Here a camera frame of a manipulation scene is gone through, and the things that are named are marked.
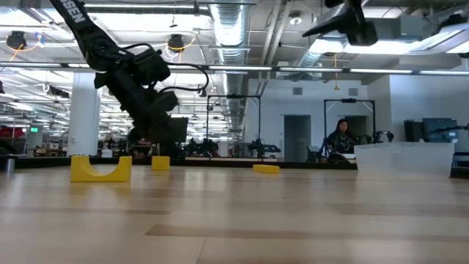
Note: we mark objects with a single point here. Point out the ceiling light bar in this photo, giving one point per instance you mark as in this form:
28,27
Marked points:
78,66
381,71

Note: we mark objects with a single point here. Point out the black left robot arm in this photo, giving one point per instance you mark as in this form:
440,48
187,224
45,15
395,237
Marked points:
78,18

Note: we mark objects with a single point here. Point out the silver spiral ceiling duct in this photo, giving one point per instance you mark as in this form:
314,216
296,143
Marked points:
311,51
231,29

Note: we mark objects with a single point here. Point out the grey door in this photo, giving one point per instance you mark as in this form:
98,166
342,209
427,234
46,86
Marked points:
297,135

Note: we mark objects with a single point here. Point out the black panel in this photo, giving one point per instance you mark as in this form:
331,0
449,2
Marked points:
413,130

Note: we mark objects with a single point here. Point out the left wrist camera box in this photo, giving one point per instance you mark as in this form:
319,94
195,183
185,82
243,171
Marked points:
165,101

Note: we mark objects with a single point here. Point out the yellow hanging pendant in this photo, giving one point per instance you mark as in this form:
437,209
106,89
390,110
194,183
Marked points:
336,87

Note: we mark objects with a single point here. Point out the black round chair back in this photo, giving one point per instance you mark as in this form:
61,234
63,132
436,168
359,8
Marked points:
338,157

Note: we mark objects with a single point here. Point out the white pillar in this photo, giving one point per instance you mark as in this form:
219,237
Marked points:
83,117

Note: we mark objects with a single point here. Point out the grey wall vent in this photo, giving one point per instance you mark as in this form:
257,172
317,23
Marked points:
352,91
297,91

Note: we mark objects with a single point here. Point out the white round ceiling device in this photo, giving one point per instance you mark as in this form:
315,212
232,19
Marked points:
295,21

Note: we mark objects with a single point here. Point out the yellow arch block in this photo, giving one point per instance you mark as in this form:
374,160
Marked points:
78,172

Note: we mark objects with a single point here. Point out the clear plastic bin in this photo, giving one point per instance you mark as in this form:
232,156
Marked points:
403,157

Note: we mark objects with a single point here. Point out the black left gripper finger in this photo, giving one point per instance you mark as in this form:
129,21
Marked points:
155,137

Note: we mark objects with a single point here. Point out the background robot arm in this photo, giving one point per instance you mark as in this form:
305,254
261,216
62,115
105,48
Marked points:
203,146
262,148

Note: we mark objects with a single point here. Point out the dark screen monitor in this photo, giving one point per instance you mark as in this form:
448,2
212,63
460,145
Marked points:
439,128

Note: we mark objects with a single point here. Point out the black monitor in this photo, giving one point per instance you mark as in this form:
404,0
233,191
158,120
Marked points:
181,130

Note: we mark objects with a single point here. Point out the small yellow cube block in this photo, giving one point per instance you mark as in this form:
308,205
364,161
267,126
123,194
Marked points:
160,163

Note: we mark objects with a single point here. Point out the black table frame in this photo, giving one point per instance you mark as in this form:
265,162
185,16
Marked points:
205,165

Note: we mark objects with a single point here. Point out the black gantry stand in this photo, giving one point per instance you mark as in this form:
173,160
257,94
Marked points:
373,121
234,96

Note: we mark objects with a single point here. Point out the grey metal cylinder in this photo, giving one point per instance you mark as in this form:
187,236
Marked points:
10,163

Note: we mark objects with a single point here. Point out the person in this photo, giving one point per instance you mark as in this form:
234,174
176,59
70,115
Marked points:
342,139

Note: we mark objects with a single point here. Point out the green exit sign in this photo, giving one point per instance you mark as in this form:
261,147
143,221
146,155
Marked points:
34,129

